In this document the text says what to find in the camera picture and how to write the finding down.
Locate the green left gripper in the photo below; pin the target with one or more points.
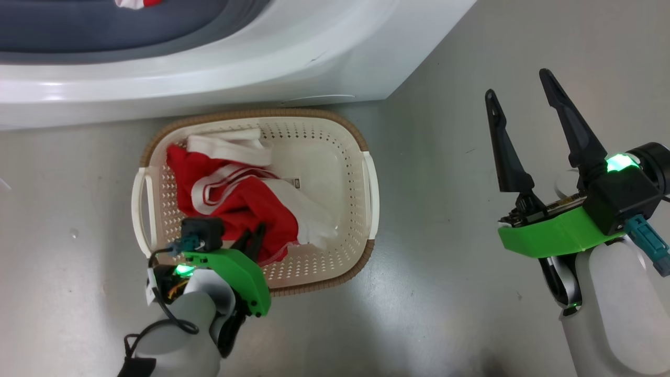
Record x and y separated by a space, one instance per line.
241 272

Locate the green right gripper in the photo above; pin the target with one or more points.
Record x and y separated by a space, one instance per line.
555 238

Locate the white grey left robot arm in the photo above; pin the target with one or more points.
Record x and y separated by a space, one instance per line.
178 335

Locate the basket product label sticker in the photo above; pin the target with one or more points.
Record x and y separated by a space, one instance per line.
298 183

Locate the cream perforated laundry basket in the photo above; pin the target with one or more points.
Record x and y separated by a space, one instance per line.
324 157

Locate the white front-load washing machine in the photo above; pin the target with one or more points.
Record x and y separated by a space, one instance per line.
261 68

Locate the round white filter cover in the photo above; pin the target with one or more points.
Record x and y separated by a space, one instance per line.
319 99

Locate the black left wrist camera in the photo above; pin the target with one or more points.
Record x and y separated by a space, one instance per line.
204 233

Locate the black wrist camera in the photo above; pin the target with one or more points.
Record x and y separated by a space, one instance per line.
204 233
623 199

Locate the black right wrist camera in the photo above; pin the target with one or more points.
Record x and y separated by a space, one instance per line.
623 199

